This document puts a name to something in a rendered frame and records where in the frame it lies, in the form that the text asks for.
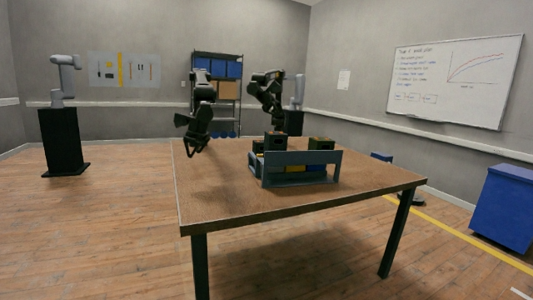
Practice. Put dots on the blue open bin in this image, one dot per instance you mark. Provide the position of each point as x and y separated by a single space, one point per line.
315 167

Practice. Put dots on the olive green case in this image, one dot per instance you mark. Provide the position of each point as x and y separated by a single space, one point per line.
320 143

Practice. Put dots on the yellow open bin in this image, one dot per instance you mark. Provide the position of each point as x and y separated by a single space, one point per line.
289 169

